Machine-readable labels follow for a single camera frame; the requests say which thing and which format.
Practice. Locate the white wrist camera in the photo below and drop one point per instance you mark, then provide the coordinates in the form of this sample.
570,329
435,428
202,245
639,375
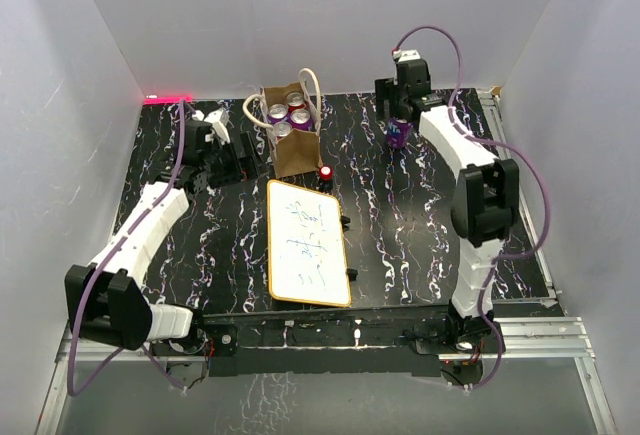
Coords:
217,121
401,56

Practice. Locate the purple can middle right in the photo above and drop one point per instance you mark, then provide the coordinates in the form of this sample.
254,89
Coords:
301,119

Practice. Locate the black board clip lower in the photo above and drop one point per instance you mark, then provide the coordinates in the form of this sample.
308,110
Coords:
352,274

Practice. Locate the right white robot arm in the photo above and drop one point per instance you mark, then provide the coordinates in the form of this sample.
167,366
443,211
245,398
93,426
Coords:
486,196

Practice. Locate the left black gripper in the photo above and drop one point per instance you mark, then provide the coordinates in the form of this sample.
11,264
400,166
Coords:
251,164

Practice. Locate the purple fanta can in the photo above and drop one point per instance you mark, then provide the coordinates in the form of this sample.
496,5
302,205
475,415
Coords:
398,132

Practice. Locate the black board clip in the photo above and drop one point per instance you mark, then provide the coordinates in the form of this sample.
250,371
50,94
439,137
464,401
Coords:
352,274
345,220

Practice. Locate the red can back right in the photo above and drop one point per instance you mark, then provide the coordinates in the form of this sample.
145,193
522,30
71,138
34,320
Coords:
295,101

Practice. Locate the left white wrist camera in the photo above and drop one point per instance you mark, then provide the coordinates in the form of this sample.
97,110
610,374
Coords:
217,121

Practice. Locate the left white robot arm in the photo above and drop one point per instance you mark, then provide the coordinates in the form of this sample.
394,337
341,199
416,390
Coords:
104,298

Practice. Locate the brown canvas bag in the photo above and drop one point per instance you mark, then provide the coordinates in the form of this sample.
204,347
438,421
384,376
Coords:
297,152

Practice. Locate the pink tape strip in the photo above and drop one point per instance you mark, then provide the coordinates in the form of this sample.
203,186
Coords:
157,100

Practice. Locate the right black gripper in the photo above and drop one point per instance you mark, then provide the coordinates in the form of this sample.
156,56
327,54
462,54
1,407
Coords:
384,91

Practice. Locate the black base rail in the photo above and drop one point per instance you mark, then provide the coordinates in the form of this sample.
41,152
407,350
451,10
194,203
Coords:
412,339

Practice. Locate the white dry-erase board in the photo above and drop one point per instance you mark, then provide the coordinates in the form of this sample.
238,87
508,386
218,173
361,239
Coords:
306,251

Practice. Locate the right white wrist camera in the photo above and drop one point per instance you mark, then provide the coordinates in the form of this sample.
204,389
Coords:
401,56

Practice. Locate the black board clip upper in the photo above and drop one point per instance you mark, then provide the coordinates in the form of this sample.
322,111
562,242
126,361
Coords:
345,220

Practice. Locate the purple can back left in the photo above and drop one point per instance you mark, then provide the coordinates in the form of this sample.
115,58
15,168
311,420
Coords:
277,113

